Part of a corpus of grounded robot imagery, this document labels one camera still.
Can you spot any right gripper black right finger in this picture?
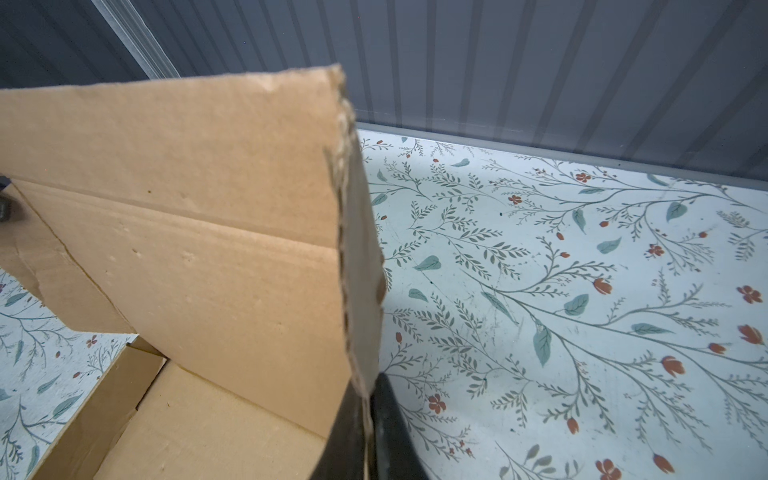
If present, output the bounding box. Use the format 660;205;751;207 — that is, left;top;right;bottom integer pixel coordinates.
371;373;429;480

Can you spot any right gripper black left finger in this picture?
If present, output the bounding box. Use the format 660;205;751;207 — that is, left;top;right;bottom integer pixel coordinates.
309;382;366;480

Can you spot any brown cardboard box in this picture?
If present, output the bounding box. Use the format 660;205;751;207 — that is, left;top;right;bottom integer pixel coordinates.
1;65;386;479

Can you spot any floral patterned table mat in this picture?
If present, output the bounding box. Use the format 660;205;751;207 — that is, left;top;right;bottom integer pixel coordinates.
1;131;767;479

